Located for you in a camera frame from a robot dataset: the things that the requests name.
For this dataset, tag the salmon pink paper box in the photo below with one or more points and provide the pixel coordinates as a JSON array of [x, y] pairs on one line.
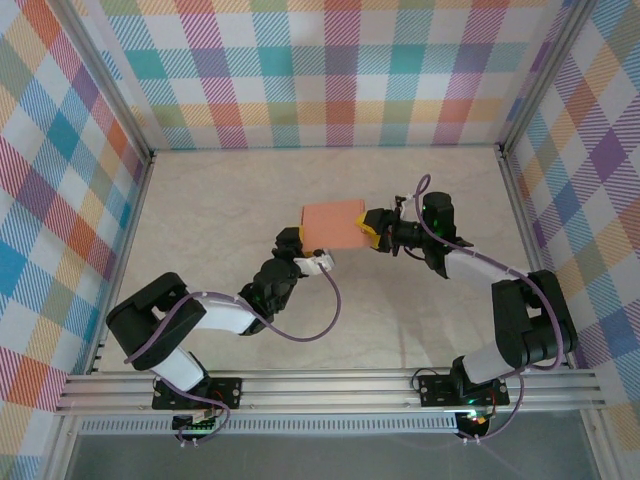
[[332, 225]]

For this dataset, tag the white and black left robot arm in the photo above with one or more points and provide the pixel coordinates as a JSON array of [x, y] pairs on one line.
[[225, 315]]

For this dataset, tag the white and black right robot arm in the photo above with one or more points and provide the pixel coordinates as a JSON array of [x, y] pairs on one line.
[[475, 267]]

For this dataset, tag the aluminium side rail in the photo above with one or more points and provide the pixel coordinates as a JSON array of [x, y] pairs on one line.
[[530, 240], [122, 250]]

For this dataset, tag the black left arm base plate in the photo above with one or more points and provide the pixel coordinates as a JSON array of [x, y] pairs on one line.
[[230, 387]]

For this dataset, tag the aluminium mounting rail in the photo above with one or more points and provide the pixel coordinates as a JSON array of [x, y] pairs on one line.
[[325, 395]]

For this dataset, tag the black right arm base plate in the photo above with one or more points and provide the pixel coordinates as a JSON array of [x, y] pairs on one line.
[[435, 387]]

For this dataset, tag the aluminium frame post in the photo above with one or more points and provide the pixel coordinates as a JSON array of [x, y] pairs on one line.
[[105, 80], [545, 80]]

